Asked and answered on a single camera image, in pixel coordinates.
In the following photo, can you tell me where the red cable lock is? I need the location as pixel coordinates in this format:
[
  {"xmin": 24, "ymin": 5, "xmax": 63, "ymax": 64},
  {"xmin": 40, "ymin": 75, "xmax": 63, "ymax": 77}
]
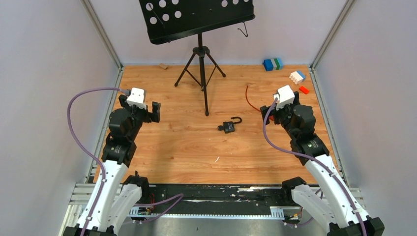
[{"xmin": 245, "ymin": 84, "xmax": 274, "ymax": 122}]

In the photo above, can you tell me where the blue green block stack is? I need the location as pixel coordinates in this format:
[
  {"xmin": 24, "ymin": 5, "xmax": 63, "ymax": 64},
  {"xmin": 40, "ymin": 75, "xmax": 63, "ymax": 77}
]
[{"xmin": 263, "ymin": 58, "xmax": 284, "ymax": 71}]

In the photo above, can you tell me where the small wooden block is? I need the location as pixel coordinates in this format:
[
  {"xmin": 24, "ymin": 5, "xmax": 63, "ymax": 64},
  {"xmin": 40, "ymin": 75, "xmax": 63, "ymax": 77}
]
[{"xmin": 159, "ymin": 63, "xmax": 168, "ymax": 70}]

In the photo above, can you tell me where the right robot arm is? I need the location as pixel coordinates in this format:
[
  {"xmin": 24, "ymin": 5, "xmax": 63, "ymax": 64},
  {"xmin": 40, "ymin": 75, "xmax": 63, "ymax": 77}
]
[{"xmin": 260, "ymin": 90, "xmax": 385, "ymax": 236}]

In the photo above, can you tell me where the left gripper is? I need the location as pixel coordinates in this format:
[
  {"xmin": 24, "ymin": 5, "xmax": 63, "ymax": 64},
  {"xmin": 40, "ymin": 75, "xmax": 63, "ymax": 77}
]
[{"xmin": 119, "ymin": 95, "xmax": 160, "ymax": 141}]

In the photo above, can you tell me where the white slotted cable duct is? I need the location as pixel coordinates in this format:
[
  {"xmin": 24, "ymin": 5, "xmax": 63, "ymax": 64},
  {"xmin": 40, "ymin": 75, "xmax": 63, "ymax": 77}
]
[{"xmin": 128, "ymin": 206, "xmax": 285, "ymax": 220}]

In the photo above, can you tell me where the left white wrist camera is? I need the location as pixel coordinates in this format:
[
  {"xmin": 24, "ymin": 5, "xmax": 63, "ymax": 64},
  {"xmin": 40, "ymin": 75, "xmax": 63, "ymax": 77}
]
[{"xmin": 126, "ymin": 88, "xmax": 147, "ymax": 109}]

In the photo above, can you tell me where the white blue block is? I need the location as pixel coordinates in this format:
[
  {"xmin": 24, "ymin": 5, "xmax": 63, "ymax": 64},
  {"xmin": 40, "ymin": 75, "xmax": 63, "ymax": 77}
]
[{"xmin": 289, "ymin": 70, "xmax": 306, "ymax": 85}]

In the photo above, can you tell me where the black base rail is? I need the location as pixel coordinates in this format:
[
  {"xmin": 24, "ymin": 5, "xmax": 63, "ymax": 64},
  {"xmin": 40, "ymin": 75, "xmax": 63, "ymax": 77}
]
[{"xmin": 137, "ymin": 184, "xmax": 301, "ymax": 216}]

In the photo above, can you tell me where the black padlock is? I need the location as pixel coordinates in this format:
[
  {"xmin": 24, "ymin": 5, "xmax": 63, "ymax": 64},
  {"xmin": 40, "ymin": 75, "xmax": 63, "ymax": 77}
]
[{"xmin": 222, "ymin": 117, "xmax": 242, "ymax": 134}]

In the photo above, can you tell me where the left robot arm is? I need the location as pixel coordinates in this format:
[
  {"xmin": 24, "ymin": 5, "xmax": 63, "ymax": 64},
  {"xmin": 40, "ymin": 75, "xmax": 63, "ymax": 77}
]
[{"xmin": 63, "ymin": 94, "xmax": 161, "ymax": 236}]

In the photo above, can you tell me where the black music stand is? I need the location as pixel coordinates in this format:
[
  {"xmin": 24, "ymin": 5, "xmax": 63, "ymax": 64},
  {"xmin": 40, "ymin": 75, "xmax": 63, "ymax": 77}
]
[{"xmin": 139, "ymin": 0, "xmax": 255, "ymax": 116}]

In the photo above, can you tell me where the red block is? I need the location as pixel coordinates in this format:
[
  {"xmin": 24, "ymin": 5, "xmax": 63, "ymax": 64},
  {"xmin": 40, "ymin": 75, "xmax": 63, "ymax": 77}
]
[{"xmin": 299, "ymin": 86, "xmax": 310, "ymax": 94}]

